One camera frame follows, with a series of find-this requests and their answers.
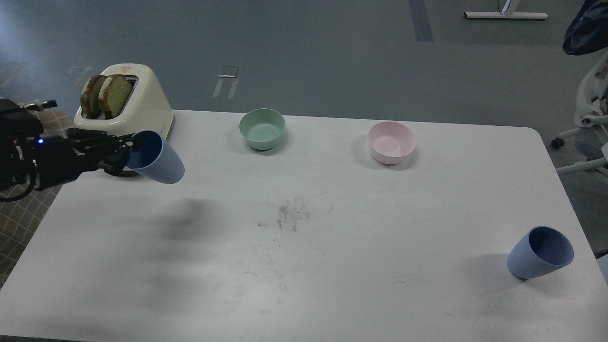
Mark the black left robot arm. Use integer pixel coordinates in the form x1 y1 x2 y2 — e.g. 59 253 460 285
0 97 143 203

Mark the white desk foot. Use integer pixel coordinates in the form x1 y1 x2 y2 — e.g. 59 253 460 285
464 0 549 21

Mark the toast slice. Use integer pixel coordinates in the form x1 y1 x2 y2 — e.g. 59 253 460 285
98 74 133 120
80 75 107 119

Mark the dark blue cloth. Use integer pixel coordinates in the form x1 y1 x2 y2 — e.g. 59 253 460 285
562 0 608 56

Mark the toast slice back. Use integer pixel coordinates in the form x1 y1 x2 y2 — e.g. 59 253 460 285
80 75 107 119

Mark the cream white toaster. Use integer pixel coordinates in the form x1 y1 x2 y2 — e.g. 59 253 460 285
74 63 174 138

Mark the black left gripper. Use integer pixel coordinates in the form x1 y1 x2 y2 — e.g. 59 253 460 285
29 133 143 191

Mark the blue cup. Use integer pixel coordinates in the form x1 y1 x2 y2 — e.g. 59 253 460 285
126 130 185 184
506 227 575 280

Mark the toast slice front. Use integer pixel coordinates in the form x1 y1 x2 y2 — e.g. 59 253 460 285
98 74 133 120

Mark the pink bowl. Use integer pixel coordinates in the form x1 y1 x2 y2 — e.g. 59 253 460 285
367 121 417 165

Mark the green bowl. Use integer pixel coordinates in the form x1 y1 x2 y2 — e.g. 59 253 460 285
239 108 286 151

